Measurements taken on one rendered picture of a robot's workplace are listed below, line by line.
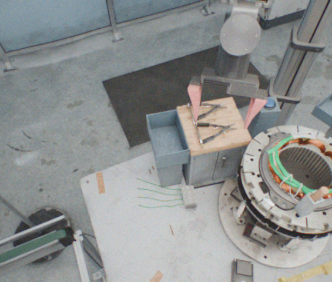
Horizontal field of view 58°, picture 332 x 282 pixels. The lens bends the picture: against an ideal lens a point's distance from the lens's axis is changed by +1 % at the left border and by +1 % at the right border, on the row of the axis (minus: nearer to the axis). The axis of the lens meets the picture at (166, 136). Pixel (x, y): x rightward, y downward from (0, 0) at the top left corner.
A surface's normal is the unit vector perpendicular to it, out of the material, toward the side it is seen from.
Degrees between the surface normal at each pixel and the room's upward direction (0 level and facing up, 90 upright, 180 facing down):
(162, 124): 90
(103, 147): 0
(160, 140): 0
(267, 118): 90
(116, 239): 0
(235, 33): 60
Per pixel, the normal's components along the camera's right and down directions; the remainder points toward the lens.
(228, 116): -0.02, -0.57
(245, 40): -0.22, 0.42
